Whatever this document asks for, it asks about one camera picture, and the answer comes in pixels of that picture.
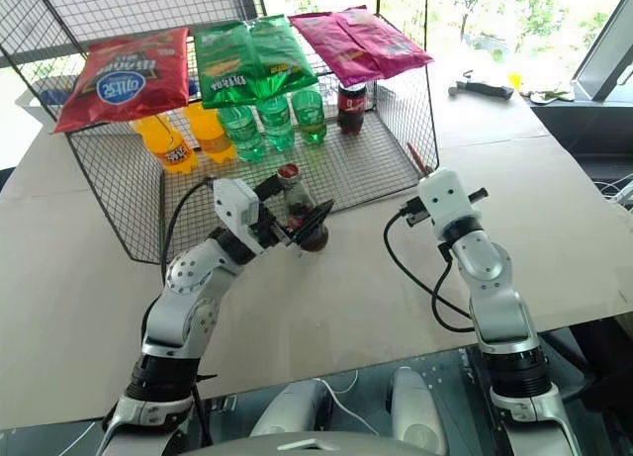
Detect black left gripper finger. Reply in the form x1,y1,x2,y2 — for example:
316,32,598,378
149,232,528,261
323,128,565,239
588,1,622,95
253,173,288,203
288,199,337,249

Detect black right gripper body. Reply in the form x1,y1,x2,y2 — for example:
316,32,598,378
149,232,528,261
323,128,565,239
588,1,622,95
405,187,491,227

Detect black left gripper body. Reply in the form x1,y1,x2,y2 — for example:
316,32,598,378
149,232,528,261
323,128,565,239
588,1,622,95
249,201,299,251

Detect glass bottle with red cap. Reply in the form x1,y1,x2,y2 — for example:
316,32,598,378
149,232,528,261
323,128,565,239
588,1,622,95
276,162,331,254

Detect green soda bottle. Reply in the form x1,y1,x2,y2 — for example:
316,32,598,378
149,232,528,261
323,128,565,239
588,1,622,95
256,95,297,152
217,104,269,163
291,89,329,146

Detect orange soda bottle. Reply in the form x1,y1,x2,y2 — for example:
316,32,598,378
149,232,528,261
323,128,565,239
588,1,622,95
183,103,238,164
130,114,198,174

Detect dark cola bottle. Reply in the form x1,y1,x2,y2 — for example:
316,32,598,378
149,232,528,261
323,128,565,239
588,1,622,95
336,81,370,136

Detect plate with green scraps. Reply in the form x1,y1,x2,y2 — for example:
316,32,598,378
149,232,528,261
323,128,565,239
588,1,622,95
518,86,578,104

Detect green chip bag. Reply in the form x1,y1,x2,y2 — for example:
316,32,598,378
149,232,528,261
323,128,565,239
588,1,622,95
192,21,264,111
245,14,320,102

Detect magenta chip bag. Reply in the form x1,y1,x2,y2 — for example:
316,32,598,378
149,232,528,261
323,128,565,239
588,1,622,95
287,11,388,88
334,5,436,80

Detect silver rounded robot leg shell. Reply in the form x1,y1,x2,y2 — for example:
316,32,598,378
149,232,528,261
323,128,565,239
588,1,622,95
390,366,450,456
248,378,331,438

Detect red chip bag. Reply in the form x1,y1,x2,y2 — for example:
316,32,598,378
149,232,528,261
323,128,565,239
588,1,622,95
50,26,192,135

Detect dark framed panel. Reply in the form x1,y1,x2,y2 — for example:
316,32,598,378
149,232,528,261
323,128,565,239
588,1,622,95
572,0,633,102

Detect grey robot torso top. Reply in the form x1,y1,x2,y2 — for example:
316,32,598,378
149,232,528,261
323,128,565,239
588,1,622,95
176,429,393,456

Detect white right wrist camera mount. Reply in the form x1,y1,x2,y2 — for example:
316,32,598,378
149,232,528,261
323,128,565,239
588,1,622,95
416,167,484,240

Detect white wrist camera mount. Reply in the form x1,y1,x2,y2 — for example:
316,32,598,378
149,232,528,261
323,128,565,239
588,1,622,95
416,167,484,240
213,177,267,257

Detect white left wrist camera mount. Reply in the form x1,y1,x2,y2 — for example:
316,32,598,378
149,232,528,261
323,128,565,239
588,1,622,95
213,177,267,257

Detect black wire mesh rack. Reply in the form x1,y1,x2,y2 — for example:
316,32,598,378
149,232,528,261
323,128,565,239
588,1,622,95
0,0,442,266

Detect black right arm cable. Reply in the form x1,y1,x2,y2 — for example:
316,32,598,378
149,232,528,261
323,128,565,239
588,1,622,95
383,202,477,334

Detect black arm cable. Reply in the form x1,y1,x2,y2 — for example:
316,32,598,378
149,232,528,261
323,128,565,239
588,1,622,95
383,202,477,334
159,177,220,285

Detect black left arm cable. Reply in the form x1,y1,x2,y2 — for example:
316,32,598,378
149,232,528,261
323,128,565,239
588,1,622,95
159,177,220,285

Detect black handled hammer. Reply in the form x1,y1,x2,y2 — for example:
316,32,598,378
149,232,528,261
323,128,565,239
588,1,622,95
447,70,514,102

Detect white cable bundle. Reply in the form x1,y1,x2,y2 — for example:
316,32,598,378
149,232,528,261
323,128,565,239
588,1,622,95
594,172,633,206

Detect thin white cable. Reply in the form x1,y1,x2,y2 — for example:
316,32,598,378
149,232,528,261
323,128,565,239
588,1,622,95
315,368,378,435

